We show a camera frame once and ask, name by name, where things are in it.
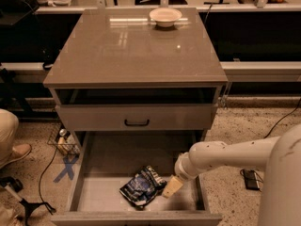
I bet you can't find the blue chip bag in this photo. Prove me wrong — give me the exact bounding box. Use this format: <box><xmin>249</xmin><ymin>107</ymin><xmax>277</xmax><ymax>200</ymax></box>
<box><xmin>119</xmin><ymin>166</ymin><xmax>167</xmax><ymax>207</ymax></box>

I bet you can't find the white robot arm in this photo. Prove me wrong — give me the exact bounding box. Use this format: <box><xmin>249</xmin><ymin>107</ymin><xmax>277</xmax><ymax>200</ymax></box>
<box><xmin>163</xmin><ymin>124</ymin><xmax>301</xmax><ymax>226</ymax></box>

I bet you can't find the open grey middle drawer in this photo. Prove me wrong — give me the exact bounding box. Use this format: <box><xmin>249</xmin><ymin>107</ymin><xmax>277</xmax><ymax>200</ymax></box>
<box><xmin>52</xmin><ymin>131</ymin><xmax>222</xmax><ymax>226</ymax></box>

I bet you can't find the closed grey upper drawer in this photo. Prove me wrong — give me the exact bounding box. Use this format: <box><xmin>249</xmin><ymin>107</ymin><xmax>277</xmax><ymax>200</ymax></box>
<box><xmin>55</xmin><ymin>105</ymin><xmax>217</xmax><ymax>131</ymax></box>

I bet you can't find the grey drawer cabinet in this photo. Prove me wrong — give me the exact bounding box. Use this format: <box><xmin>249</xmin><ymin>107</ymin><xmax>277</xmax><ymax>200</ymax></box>
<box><xmin>42</xmin><ymin>7</ymin><xmax>229</xmax><ymax>226</ymax></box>

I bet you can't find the black power adapter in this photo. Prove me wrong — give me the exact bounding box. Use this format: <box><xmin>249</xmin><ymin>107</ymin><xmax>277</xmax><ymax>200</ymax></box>
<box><xmin>243</xmin><ymin>169</ymin><xmax>260</xmax><ymax>191</ymax></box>

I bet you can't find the blue tape cross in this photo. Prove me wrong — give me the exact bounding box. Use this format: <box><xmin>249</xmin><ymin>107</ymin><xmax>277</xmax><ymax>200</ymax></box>
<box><xmin>54</xmin><ymin>155</ymin><xmax>79</xmax><ymax>183</ymax></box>

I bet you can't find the tan shoe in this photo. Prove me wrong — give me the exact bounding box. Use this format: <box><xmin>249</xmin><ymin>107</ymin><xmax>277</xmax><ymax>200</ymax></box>
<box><xmin>0</xmin><ymin>144</ymin><xmax>32</xmax><ymax>169</ymax></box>

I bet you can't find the black tripod stand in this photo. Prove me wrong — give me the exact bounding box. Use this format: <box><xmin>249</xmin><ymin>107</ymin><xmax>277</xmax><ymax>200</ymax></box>
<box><xmin>0</xmin><ymin>176</ymin><xmax>56</xmax><ymax>226</ymax></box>

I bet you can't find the white ceramic bowl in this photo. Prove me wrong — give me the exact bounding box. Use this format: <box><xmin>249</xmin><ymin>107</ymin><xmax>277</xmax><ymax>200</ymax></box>
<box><xmin>150</xmin><ymin>8</ymin><xmax>182</xmax><ymax>27</ymax></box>

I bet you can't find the person's beige trouser leg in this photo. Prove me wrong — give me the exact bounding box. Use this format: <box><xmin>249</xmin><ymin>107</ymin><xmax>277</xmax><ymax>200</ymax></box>
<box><xmin>0</xmin><ymin>109</ymin><xmax>19</xmax><ymax>166</ymax></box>

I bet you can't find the black drawer handle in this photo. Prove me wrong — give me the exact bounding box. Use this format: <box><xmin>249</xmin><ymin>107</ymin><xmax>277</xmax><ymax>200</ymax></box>
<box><xmin>124</xmin><ymin>119</ymin><xmax>150</xmax><ymax>127</ymax></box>

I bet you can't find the wire basket with bottles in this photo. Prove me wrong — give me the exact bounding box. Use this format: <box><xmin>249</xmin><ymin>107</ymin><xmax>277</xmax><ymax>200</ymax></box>
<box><xmin>47</xmin><ymin>122</ymin><xmax>81</xmax><ymax>155</ymax></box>

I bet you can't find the black left floor cable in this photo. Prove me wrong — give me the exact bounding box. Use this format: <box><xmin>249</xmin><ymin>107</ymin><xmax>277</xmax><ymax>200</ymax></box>
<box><xmin>38</xmin><ymin>146</ymin><xmax>59</xmax><ymax>205</ymax></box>

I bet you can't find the black floor cable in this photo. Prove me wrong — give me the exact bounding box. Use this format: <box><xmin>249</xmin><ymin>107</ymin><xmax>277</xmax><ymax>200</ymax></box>
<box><xmin>262</xmin><ymin>98</ymin><xmax>301</xmax><ymax>139</ymax></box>
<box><xmin>38</xmin><ymin>146</ymin><xmax>59</xmax><ymax>205</ymax></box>

